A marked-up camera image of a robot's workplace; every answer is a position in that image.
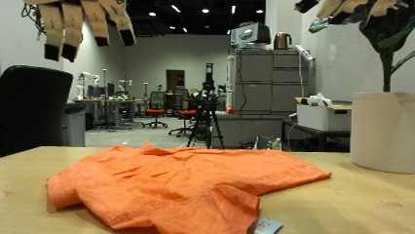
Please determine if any grey waste bin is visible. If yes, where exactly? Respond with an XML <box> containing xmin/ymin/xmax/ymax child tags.
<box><xmin>64</xmin><ymin>102</ymin><xmax>86</xmax><ymax>148</ymax></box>

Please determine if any white crumpled bag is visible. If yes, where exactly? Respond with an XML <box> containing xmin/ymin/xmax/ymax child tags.
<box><xmin>304</xmin><ymin>93</ymin><xmax>335</xmax><ymax>108</ymax></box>

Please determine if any low grey cabinet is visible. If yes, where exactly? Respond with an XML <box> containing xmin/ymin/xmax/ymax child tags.
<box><xmin>211</xmin><ymin>113</ymin><xmax>288</xmax><ymax>150</ymax></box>

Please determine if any grey box-shaped device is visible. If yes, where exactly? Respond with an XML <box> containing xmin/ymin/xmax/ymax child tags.
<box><xmin>229</xmin><ymin>21</ymin><xmax>272</xmax><ymax>51</ymax></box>

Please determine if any orange button-up shirt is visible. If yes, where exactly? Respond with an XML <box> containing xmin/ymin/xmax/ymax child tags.
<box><xmin>45</xmin><ymin>141</ymin><xmax>334</xmax><ymax>234</ymax></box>

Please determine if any brown wooden door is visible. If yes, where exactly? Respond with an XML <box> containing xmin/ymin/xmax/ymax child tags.
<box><xmin>165</xmin><ymin>69</ymin><xmax>186</xmax><ymax>96</ymax></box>

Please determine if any white round plant pot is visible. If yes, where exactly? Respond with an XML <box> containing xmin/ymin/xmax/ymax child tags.
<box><xmin>348</xmin><ymin>92</ymin><xmax>415</xmax><ymax>175</ymax></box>

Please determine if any black camera tripod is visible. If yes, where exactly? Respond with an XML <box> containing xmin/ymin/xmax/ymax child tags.
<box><xmin>185</xmin><ymin>62</ymin><xmax>226</xmax><ymax>150</ymax></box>

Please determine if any wooden lab desk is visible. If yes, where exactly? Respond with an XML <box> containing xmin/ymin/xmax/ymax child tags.
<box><xmin>72</xmin><ymin>97</ymin><xmax>147</xmax><ymax>131</ymax></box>

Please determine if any white power strip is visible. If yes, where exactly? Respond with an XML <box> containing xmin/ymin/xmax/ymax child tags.
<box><xmin>294</xmin><ymin>44</ymin><xmax>315</xmax><ymax>62</ymax></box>

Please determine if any white cardboard box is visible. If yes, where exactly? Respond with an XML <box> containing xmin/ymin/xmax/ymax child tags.
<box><xmin>294</xmin><ymin>97</ymin><xmax>352</xmax><ymax>132</ymax></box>

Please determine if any green leafy plant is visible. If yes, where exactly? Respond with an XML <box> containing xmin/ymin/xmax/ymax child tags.
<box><xmin>308</xmin><ymin>0</ymin><xmax>415</xmax><ymax>94</ymax></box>

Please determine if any black office chair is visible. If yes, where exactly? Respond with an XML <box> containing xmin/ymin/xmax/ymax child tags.
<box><xmin>0</xmin><ymin>64</ymin><xmax>76</xmax><ymax>158</ymax></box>

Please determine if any black cable bundle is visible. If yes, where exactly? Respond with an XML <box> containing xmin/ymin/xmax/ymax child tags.
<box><xmin>20</xmin><ymin>3</ymin><xmax>46</xmax><ymax>42</ymax></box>

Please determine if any dark side table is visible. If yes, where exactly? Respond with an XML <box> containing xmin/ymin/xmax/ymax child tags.
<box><xmin>280</xmin><ymin>118</ymin><xmax>352</xmax><ymax>153</ymax></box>

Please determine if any copper electric kettle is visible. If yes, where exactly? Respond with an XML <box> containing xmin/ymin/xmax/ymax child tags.
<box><xmin>272</xmin><ymin>31</ymin><xmax>292</xmax><ymax>51</ymax></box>

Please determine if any orange seat office chair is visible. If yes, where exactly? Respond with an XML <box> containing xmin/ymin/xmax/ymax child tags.
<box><xmin>167</xmin><ymin>88</ymin><xmax>199</xmax><ymax>137</ymax></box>
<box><xmin>141</xmin><ymin>91</ymin><xmax>170</xmax><ymax>130</ymax></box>

